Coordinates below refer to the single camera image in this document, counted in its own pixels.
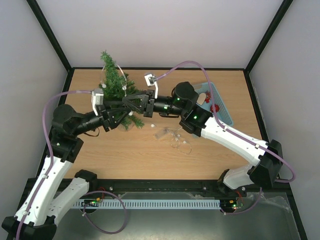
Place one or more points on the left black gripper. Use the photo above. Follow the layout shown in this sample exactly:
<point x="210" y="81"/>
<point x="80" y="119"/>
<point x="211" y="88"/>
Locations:
<point x="107" y="117"/>

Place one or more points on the small green christmas tree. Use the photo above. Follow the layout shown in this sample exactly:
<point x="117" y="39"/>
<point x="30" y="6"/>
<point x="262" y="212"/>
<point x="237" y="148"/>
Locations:
<point x="114" y="82"/>

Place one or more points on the white cable duct rail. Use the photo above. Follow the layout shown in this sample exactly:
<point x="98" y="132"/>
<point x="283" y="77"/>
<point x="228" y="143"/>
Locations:
<point x="157" y="204"/>

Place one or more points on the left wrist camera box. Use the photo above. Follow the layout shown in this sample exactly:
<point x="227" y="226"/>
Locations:
<point x="97" y="99"/>

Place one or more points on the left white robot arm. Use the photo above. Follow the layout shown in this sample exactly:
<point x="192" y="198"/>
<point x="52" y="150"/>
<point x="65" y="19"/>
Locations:
<point x="42" y="211"/>

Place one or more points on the light blue plastic basket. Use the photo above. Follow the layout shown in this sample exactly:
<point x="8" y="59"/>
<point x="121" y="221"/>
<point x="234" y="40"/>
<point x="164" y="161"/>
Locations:
<point x="223" y="113"/>

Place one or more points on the red ball ornament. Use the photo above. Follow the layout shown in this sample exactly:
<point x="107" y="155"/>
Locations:
<point x="214" y="108"/>

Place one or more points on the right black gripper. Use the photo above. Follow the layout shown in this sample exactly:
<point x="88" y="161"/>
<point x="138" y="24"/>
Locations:
<point x="149" y="104"/>

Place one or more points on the wooden heart ornament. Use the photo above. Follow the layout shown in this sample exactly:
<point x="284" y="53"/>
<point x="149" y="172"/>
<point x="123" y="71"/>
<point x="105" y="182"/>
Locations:
<point x="201" y="98"/>

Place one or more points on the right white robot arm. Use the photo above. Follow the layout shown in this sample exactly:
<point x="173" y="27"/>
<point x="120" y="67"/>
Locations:
<point x="262" y="157"/>

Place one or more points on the fairy light string white beads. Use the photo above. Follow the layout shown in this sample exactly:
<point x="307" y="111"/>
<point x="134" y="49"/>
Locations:
<point x="176" y="141"/>

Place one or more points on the black frame rail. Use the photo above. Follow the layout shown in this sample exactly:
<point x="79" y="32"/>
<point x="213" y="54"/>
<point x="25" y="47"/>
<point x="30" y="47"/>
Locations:
<point x="206" y="188"/>

